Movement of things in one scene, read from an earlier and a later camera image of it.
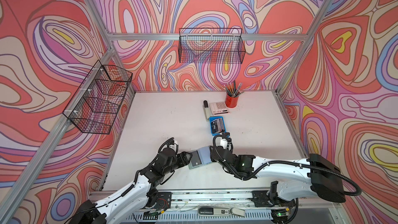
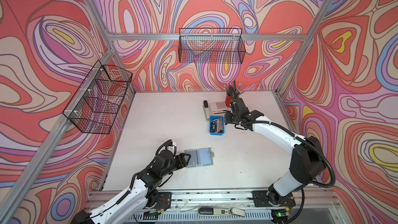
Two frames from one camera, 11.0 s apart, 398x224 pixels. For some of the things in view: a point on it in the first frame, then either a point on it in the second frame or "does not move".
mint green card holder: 200,157 does not move
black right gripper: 212,152 -> 228,119
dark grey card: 195,159 does not move
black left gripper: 184,162 does not move
